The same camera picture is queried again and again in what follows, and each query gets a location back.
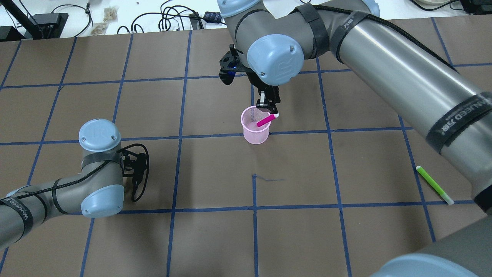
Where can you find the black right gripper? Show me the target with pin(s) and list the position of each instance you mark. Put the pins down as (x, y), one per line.
(256, 82)

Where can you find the pink pen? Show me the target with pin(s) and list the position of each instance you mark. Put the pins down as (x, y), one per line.
(267, 120)

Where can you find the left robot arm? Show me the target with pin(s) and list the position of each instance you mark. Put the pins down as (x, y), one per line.
(97, 191)

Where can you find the pink mesh cup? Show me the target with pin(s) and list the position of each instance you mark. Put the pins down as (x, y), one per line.
(253, 133)

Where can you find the blue checked pouch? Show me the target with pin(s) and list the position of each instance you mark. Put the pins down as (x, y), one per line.
(212, 17)

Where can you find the snack bag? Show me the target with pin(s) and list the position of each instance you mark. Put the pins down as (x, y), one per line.
(99, 29)
(110, 14)

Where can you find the green pen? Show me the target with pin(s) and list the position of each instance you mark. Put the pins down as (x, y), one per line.
(432, 183)

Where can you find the black monitor stand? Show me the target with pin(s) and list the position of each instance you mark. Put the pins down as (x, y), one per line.
(37, 26)

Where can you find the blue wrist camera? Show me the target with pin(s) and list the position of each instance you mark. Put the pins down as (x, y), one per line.
(231, 64)

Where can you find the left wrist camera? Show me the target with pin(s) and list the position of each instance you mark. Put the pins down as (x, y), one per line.
(136, 166)

